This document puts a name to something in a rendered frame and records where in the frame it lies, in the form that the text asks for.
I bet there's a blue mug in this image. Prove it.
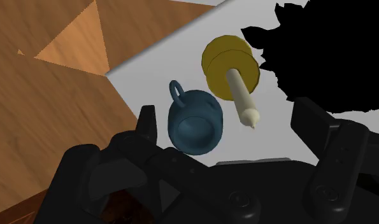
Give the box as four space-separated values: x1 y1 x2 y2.
167 80 224 156

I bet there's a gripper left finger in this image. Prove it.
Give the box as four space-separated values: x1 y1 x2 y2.
34 104 261 224

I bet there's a black leafy plant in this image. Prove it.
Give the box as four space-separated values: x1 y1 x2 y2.
240 0 379 115

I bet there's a cream candle on yellow holder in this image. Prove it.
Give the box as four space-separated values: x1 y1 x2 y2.
201 34 261 130

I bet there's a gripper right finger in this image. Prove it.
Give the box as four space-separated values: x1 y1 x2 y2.
290 97 379 224

